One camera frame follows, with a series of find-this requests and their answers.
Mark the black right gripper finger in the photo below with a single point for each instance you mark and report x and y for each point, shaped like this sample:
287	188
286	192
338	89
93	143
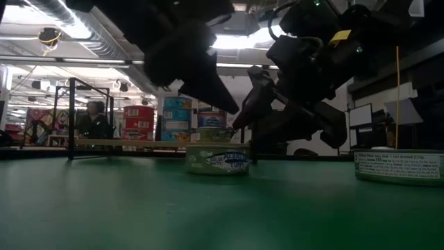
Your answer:
288	128
258	93

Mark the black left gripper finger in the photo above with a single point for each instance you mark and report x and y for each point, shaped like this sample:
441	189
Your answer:
211	92

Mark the blue and pink tuna can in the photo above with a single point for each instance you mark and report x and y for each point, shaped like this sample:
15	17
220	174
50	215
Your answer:
212	119

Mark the red tuna can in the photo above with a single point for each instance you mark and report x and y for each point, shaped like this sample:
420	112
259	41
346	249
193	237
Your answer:
138	124
138	112
138	135

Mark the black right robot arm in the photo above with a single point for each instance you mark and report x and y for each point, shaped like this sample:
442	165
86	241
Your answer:
374	21

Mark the wooden shelf board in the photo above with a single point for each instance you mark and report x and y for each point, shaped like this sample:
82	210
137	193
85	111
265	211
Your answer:
138	142

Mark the black chair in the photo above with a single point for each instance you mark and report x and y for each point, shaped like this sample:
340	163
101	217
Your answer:
305	152

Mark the yellow tape tag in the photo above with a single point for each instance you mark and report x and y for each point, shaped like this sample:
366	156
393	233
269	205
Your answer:
340	37

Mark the bright ceiling light panel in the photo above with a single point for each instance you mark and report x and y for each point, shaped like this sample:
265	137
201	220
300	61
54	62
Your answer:
236	41

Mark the white monitor screen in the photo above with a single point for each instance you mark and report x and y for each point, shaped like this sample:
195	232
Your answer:
360	115

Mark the person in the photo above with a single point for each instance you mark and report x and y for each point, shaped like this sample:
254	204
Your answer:
93	121

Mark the green table mat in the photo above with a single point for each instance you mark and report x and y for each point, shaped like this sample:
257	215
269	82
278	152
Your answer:
138	208

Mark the colourful patterned panel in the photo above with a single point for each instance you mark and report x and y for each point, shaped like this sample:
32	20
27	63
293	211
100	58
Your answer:
41	125

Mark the white column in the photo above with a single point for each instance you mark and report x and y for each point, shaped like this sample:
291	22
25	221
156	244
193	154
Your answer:
5	97

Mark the large silver spiral duct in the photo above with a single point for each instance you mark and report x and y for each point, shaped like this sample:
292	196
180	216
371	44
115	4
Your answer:
100	38

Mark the black metal shelf frame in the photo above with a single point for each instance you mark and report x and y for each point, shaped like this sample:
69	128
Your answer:
71	118

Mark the black wall beam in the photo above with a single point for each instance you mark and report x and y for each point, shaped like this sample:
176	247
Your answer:
430	69

